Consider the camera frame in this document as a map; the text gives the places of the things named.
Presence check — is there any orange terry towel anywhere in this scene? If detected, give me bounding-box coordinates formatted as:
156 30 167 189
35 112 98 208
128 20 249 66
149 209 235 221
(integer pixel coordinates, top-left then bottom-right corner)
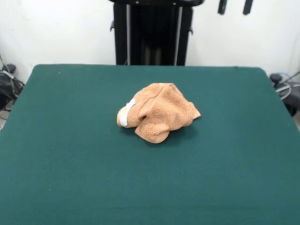
116 82 202 143

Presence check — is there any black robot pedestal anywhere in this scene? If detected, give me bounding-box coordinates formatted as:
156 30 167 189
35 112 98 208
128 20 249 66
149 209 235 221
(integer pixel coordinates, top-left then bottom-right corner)
109 0 206 66

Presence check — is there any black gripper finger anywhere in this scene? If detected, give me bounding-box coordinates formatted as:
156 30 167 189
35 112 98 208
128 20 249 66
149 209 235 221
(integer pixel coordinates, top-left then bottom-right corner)
217 0 227 14
243 0 255 15

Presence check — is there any dark green table cloth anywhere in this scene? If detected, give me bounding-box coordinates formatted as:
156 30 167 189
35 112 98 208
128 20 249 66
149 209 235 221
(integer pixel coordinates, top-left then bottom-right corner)
0 64 300 225

